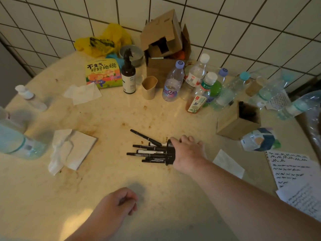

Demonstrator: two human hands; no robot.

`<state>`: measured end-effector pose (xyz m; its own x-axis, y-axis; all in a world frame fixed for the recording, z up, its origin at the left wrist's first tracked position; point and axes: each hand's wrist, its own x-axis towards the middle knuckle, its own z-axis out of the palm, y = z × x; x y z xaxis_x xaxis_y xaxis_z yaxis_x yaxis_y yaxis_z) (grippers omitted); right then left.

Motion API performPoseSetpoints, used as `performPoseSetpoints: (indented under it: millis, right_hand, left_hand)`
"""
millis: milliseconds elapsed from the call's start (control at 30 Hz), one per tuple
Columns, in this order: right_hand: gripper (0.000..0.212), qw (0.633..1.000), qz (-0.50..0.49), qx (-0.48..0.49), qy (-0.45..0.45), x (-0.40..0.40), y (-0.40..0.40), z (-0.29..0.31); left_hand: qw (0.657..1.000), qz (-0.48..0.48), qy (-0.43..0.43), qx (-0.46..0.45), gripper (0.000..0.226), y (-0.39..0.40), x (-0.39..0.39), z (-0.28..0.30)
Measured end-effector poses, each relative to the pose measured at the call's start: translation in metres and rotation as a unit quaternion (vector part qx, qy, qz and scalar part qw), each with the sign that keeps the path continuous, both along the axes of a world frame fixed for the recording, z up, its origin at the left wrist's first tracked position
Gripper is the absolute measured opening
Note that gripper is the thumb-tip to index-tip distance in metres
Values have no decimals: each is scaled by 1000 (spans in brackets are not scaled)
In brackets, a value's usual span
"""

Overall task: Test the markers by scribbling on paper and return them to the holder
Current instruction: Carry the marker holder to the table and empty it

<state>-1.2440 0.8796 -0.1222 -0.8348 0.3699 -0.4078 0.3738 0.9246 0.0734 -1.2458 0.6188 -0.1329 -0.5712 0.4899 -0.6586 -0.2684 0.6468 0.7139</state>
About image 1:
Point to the person's right hand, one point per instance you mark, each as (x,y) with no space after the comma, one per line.
(188,155)

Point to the person's left hand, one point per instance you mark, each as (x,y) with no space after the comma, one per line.
(115,205)

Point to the black mesh pen holder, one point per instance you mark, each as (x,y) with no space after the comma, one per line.
(170,153)

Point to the pile of black pens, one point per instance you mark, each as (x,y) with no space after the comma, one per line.
(150,148)

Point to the person's right forearm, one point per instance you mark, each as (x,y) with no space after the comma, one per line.
(250,205)

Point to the small white paper piece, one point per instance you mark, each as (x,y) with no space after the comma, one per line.
(228,163)

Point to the small cardboard box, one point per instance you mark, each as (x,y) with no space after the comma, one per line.
(230,122)

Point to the orange tea bottle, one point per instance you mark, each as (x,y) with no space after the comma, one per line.
(199,97)

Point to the folded white napkin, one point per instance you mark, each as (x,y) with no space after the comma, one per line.
(82,148)

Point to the clear bottle purple cap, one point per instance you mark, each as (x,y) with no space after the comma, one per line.
(173,85)

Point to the water bottle teal cap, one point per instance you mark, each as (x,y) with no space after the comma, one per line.
(301,105)
(273,89)
(228,94)

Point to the clear plastic bag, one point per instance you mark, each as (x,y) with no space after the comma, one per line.
(260,140)

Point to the green soda bottle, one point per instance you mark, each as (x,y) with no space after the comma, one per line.
(217,86)

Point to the beige cup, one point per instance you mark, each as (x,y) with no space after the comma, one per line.
(149,89)

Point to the clear bottle white cap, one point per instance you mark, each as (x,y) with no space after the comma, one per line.
(196,72)

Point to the brown paper cup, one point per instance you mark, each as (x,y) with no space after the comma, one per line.
(254,87)

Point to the brown spray bottle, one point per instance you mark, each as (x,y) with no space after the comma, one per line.
(128,77)

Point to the zigzag scribbled paper sheet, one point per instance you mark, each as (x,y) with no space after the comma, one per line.
(288,165)

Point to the grey bowl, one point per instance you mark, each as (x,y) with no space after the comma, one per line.
(136,57)

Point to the flat white tissue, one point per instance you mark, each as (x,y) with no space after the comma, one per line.
(82,94)

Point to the colourful snack packet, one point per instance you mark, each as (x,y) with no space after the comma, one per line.
(102,72)

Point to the open cardboard box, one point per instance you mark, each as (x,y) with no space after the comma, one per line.
(160,30)

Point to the plastic-wrapped cardboard box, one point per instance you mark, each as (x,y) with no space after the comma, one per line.
(316,127)

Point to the yellow plastic bag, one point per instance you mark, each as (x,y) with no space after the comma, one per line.
(105,40)

